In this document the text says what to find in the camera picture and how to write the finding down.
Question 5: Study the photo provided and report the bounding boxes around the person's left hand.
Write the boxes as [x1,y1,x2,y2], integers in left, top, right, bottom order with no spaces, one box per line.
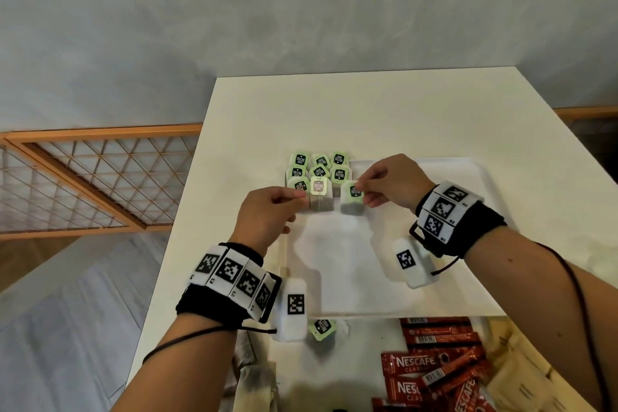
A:
[229,186,308,258]

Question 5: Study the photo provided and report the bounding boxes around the white organizer box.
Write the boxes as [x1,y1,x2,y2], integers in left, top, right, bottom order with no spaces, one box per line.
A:
[223,315,602,412]

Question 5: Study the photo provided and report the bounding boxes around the pile of red coffee sticks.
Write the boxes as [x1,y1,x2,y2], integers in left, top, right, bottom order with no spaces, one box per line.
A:
[371,317,499,412]

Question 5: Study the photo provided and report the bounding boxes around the person's right forearm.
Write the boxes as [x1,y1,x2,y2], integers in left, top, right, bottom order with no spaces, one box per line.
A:
[463,226,618,412]

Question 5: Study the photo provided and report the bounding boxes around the black wristband with marker tags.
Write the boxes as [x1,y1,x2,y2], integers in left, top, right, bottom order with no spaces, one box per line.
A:
[409,180,508,261]
[176,242,283,331]

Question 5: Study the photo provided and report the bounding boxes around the rows of green-tagged tea bags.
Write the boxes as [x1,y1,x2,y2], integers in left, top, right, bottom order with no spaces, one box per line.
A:
[285,151,351,200]

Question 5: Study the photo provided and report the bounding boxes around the white rectangular tray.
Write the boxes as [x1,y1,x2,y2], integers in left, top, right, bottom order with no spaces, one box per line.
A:
[281,157,509,319]

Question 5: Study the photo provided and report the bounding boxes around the pile of loose tea bags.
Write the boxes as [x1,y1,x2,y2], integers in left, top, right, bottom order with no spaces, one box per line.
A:
[223,330,282,412]

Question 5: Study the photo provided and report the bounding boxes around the pale-tagged tea bag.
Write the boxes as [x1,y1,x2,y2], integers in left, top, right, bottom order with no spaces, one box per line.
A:
[308,176,335,213]

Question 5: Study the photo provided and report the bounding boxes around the green-tagged tea bag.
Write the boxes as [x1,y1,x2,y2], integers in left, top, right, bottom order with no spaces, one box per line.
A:
[340,180,367,216]
[308,318,349,355]

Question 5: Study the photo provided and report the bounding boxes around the person's left forearm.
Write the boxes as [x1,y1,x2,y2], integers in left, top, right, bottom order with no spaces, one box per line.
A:
[110,310,242,412]

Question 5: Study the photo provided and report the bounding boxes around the thin black cable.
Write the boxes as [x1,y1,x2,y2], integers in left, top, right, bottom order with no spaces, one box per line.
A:
[533,242,613,412]
[142,324,279,365]

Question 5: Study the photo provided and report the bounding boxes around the wooden rail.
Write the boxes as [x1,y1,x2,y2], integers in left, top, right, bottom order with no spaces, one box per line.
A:
[553,106,618,121]

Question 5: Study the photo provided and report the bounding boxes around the white wrist camera with marker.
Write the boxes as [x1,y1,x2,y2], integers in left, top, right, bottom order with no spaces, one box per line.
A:
[391,236,439,290]
[272,277,310,343]

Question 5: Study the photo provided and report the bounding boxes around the pile of beige sachets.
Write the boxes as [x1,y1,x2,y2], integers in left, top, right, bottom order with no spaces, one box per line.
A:
[483,317,600,412]

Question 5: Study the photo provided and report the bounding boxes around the person's right hand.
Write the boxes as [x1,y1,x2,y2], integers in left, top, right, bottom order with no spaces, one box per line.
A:
[354,154,436,215]

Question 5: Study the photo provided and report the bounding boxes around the wooden lattice railing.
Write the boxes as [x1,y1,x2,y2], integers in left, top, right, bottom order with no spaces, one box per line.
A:
[0,123,204,241]

